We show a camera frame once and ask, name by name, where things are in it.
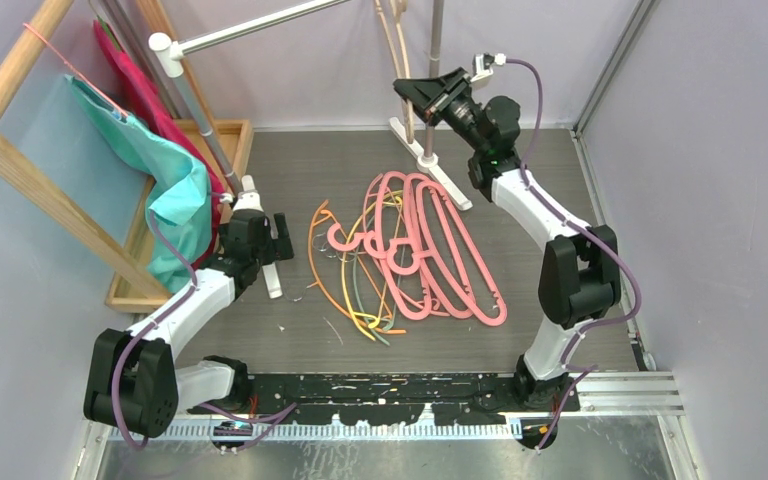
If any pink red cloth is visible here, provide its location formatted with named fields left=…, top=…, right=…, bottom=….
left=93, top=19, right=224, bottom=253

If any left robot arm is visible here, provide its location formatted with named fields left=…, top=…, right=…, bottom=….
left=83, top=208, right=280, bottom=449

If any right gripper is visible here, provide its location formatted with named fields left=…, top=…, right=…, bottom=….
left=395, top=68, right=489, bottom=155

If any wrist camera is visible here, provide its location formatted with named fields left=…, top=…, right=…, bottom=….
left=470, top=53, right=507, bottom=89
left=232, top=175, right=264, bottom=212

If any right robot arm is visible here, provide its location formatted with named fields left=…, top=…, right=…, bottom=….
left=393, top=68, right=631, bottom=411

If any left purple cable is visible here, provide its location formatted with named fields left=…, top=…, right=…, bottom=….
left=110, top=188, right=298, bottom=452

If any white garment rack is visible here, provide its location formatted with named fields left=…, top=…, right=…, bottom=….
left=148, top=0, right=473, bottom=301

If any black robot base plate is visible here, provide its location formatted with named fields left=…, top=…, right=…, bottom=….
left=202, top=373, right=580, bottom=448

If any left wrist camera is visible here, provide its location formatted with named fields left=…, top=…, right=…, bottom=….
left=232, top=175, right=264, bottom=212

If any yellow plastic hanger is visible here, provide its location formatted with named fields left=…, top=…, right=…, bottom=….
left=340, top=190, right=405, bottom=342

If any pink plastic hanger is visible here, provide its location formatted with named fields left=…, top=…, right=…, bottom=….
left=326, top=171, right=437, bottom=320
left=373, top=172, right=485, bottom=321
left=412, top=178, right=508, bottom=327

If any green plastic hanger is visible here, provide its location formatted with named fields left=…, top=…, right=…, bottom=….
left=349, top=252, right=395, bottom=347

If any beige plastic hanger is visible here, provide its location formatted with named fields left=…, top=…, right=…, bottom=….
left=373, top=0, right=418, bottom=146

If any teal cloth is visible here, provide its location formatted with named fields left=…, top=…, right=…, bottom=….
left=66, top=75, right=213, bottom=293

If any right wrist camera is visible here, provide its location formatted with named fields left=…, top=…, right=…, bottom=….
left=470, top=53, right=507, bottom=89

